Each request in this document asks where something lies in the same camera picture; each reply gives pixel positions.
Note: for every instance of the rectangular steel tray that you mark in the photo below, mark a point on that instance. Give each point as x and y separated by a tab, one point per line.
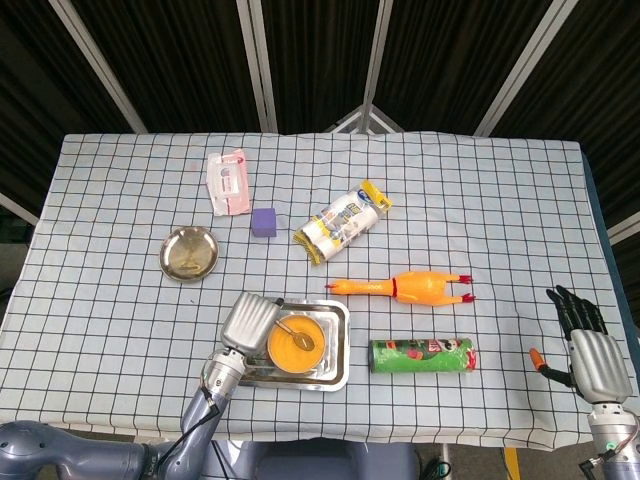
330	370

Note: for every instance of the grey blue robot torso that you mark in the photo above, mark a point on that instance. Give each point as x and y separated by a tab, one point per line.
325	462

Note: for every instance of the round steel plate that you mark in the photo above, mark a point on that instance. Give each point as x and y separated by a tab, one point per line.
189	254

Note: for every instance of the white checked tablecloth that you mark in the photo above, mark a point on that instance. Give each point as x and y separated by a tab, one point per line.
450	200

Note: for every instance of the orange bowl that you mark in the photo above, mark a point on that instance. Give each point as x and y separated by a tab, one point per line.
295	371

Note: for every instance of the white triangular partition foot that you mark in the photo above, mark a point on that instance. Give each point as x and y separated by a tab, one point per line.
345	121

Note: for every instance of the white partition frame bar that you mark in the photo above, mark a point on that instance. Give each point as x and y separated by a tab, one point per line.
625	229
20	210

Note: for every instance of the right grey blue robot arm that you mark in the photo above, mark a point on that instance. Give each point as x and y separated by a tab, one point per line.
614	440

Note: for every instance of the purple foam cube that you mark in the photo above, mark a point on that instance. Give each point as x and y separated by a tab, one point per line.
264	222

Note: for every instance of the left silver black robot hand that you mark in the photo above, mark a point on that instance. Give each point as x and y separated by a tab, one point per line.
247	325

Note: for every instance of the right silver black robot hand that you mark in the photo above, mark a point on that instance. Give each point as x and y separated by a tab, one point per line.
600	365

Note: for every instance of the green chips can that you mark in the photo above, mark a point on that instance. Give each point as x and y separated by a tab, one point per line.
422	356

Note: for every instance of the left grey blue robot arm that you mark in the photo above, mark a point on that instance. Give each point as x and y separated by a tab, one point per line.
220	380

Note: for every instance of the white partition frame post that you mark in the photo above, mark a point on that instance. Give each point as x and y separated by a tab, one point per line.
527	65
377	50
100	65
257	65

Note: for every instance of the small steel spoon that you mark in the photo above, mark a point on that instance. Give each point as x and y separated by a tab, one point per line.
304	342

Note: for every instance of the orange rubber chicken toy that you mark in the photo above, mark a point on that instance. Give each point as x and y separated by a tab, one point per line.
425	287

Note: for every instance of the pink white wet wipes pack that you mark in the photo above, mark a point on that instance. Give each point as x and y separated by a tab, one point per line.
228	182

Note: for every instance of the yellow white bag rolls pack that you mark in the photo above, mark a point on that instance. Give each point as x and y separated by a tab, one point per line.
340	220

